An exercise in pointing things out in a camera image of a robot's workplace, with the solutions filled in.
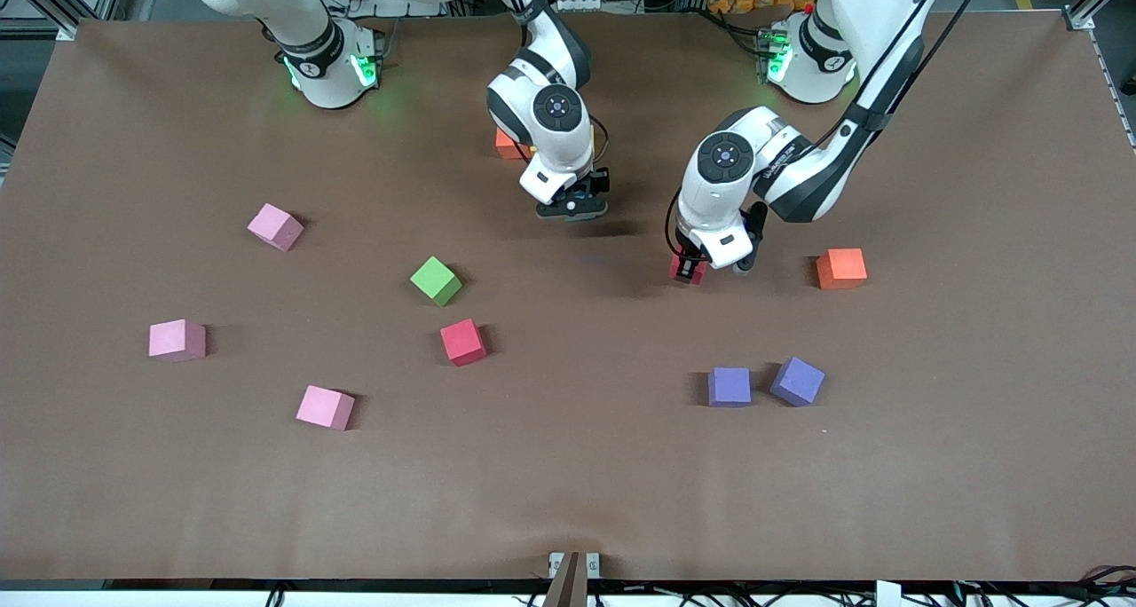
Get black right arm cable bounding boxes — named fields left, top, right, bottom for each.
left=586, top=114, right=613, bottom=173

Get purple foam cube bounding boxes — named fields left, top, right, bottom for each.
left=707, top=367, right=753, bottom=408
left=769, top=356, right=826, bottom=408

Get silver mounting bracket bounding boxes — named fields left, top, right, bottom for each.
left=548, top=551, right=601, bottom=581

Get pink foam cube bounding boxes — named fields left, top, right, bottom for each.
left=148, top=319, right=208, bottom=363
left=296, top=385, right=356, bottom=432
left=247, top=202, right=305, bottom=253

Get aluminium side rail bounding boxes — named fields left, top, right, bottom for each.
left=1087, top=28, right=1136, bottom=154

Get green foam cube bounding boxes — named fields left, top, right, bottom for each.
left=409, top=255, right=463, bottom=308

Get brown paper table cover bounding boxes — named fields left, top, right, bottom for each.
left=0, top=11, right=1136, bottom=583

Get grey camera pole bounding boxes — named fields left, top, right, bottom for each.
left=541, top=551, right=588, bottom=607

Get aluminium frame post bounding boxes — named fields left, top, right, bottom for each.
left=1038, top=0, right=1136, bottom=33
left=0, top=0, right=134, bottom=42

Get red foam cube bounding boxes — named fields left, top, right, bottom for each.
left=439, top=318, right=488, bottom=367
left=668, top=250, right=709, bottom=287

